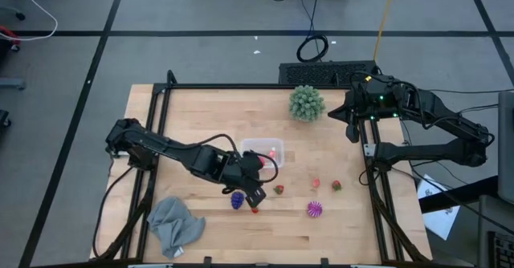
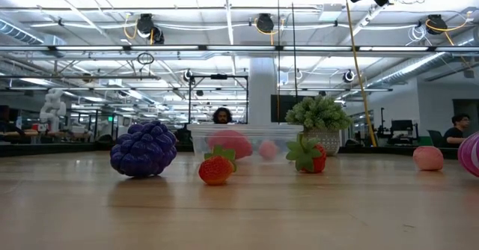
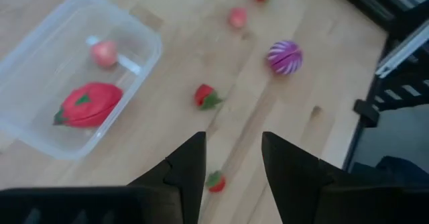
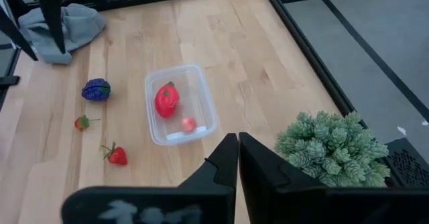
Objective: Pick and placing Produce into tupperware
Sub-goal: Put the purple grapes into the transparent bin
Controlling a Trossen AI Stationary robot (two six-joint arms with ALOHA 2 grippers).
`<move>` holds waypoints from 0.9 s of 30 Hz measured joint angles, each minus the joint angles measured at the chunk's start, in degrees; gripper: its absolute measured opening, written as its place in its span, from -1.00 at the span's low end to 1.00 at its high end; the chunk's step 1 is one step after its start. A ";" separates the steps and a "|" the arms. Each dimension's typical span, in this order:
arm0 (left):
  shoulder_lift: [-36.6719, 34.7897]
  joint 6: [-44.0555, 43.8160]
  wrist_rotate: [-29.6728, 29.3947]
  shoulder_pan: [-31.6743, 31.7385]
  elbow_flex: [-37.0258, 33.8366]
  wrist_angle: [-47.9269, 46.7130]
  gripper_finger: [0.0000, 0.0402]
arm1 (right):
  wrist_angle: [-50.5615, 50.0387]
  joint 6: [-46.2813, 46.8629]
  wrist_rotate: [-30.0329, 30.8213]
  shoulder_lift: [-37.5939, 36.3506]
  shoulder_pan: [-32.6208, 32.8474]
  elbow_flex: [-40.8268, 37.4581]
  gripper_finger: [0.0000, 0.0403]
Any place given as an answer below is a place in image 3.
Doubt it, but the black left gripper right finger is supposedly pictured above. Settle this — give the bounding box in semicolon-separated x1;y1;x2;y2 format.
261;131;353;224

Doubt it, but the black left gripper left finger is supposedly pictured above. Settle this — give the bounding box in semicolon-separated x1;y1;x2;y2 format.
127;131;207;224

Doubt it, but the small red toy strawberry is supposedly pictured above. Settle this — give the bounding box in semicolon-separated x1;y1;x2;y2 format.
204;170;227;194

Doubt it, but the large red toy fruit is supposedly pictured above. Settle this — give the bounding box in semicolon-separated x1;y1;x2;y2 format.
52;81;124;129

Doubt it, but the small pink toy peach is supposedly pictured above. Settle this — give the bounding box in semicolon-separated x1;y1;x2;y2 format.
90;40;119;68

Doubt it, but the small pink toy fruit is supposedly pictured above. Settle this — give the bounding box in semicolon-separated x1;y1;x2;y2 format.
228;7;248;30

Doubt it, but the clear plastic tupperware container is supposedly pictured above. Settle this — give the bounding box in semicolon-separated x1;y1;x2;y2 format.
0;0;164;161

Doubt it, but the purple white striped ball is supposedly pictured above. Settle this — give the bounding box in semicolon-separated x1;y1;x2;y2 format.
267;40;304;76

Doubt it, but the white strip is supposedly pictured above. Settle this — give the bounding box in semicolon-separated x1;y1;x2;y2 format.
375;24;429;80

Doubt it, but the black aluminium table frame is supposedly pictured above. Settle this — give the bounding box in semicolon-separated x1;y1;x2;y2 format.
326;0;429;171

